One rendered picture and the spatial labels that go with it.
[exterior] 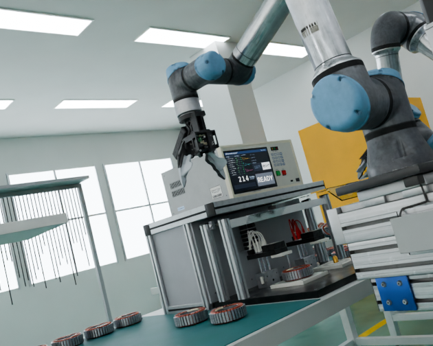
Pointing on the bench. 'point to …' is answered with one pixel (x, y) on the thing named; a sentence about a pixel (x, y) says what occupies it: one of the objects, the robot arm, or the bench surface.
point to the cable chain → (246, 233)
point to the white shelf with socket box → (34, 226)
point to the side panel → (177, 270)
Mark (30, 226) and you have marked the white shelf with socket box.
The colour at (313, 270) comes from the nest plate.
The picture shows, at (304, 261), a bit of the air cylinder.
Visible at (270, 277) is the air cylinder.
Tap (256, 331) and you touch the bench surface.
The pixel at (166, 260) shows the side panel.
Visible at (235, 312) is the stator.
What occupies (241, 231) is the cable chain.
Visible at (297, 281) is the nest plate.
